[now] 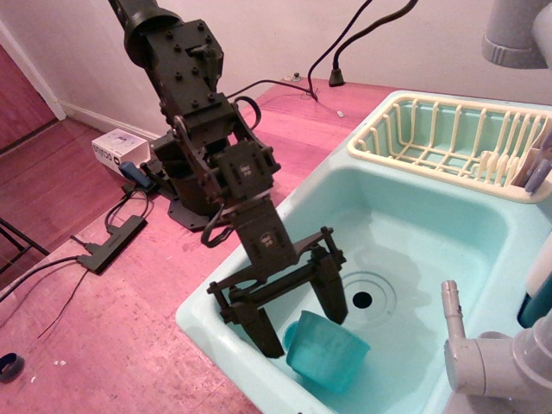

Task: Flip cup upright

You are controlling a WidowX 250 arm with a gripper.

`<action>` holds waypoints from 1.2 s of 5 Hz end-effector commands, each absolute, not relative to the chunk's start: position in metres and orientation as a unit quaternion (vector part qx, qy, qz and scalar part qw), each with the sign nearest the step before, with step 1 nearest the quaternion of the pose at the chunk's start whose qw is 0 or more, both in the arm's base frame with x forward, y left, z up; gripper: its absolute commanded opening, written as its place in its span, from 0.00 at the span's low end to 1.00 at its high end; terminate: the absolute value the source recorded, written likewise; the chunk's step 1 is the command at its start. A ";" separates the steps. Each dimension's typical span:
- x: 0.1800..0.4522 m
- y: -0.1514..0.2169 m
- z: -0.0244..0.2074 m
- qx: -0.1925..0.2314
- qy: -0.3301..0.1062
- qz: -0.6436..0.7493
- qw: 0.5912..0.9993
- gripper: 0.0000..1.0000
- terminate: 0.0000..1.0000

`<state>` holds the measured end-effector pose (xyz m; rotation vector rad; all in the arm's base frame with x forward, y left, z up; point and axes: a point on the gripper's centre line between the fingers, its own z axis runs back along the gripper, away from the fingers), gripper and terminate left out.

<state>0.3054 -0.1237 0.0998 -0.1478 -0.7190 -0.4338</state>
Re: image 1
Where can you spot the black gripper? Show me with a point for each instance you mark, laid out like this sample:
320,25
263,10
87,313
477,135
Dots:
277,266

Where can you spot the teal plastic cup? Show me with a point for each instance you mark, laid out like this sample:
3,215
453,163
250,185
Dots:
324,352

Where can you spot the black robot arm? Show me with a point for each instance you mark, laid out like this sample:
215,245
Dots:
184,62

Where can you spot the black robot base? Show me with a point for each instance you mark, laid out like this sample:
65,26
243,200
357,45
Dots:
187,176

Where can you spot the mint green toy sink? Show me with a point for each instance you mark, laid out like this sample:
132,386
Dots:
402,235

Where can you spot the black usb hub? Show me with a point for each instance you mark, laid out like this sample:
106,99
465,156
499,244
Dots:
100,256

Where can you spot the blue clamp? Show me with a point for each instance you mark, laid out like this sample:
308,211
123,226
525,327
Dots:
129,171

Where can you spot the grey toy faucet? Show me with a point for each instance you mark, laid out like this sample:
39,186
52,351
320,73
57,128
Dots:
495,373

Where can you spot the white cardboard box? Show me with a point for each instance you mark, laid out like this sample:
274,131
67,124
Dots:
118,146

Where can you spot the teal white bottle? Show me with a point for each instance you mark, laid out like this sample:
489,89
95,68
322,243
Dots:
537,302

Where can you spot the cream dish drying rack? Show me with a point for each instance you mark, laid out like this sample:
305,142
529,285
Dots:
485,147

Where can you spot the black tape roll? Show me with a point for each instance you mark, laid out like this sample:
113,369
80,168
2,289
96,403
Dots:
12,366

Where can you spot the purple utensil in rack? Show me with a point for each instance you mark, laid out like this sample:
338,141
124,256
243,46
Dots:
540,167

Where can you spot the black metal chair frame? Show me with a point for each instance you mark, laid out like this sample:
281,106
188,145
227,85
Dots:
20,241

